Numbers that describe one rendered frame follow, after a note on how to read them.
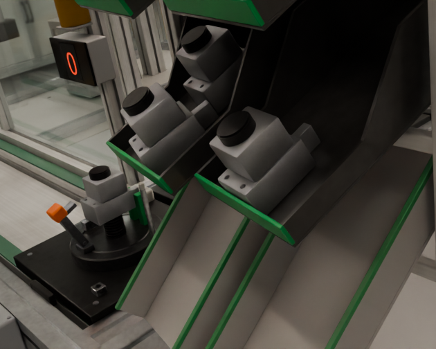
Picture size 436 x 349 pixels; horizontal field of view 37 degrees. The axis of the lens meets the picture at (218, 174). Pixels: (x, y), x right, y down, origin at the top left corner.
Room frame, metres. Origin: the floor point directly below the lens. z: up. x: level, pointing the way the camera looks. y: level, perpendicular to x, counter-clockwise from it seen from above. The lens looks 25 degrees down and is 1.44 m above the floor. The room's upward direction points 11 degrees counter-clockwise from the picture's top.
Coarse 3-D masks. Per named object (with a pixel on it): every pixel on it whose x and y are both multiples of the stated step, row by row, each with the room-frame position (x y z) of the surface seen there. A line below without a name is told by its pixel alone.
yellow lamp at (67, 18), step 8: (56, 0) 1.05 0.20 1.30; (64, 0) 1.04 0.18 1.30; (72, 0) 1.04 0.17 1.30; (56, 8) 1.05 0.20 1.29; (64, 8) 1.04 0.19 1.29; (72, 8) 1.04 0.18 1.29; (80, 8) 1.04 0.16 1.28; (64, 16) 1.04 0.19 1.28; (72, 16) 1.04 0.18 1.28; (80, 16) 1.04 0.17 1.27; (88, 16) 1.05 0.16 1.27; (64, 24) 1.04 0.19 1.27; (72, 24) 1.04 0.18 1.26; (80, 24) 1.04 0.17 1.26
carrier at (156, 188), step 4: (152, 188) 1.01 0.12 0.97; (156, 188) 1.01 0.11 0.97; (160, 188) 1.01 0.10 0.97; (156, 192) 1.00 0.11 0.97; (160, 192) 0.99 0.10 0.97; (164, 192) 0.99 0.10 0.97; (156, 196) 1.00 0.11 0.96; (160, 196) 0.99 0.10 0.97; (164, 196) 0.98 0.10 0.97; (168, 196) 0.97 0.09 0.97; (172, 196) 0.97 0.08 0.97; (160, 200) 0.99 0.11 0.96; (164, 200) 0.98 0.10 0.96; (168, 200) 0.97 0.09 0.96; (172, 200) 0.96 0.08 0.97; (168, 204) 0.97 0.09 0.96
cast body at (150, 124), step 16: (128, 96) 0.58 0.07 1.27; (144, 96) 0.56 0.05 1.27; (160, 96) 0.56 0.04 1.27; (128, 112) 0.56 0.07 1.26; (144, 112) 0.55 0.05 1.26; (160, 112) 0.55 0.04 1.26; (176, 112) 0.56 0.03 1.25; (192, 112) 0.59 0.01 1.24; (208, 112) 0.59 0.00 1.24; (144, 128) 0.55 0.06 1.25; (160, 128) 0.55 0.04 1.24; (176, 128) 0.56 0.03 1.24; (192, 128) 0.56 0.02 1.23; (144, 144) 0.57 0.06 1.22; (160, 144) 0.55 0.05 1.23; (176, 144) 0.56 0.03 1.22; (144, 160) 0.55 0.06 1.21; (160, 160) 0.56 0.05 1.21
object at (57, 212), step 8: (48, 208) 0.80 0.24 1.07; (56, 208) 0.79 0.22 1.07; (64, 208) 0.80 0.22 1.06; (72, 208) 0.80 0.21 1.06; (56, 216) 0.78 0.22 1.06; (64, 216) 0.79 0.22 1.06; (64, 224) 0.79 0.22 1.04; (72, 224) 0.80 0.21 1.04; (72, 232) 0.80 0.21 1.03; (80, 232) 0.80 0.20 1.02; (80, 240) 0.80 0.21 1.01
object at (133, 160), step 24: (192, 24) 0.68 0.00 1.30; (216, 24) 0.70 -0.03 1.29; (288, 24) 0.59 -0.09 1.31; (264, 48) 0.57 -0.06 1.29; (240, 72) 0.56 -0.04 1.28; (264, 72) 0.57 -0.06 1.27; (240, 96) 0.56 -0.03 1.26; (264, 96) 0.57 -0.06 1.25; (216, 120) 0.59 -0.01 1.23; (120, 144) 0.64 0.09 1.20; (192, 144) 0.54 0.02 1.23; (144, 168) 0.55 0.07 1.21; (168, 168) 0.52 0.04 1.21; (192, 168) 0.53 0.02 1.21; (168, 192) 0.52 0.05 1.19
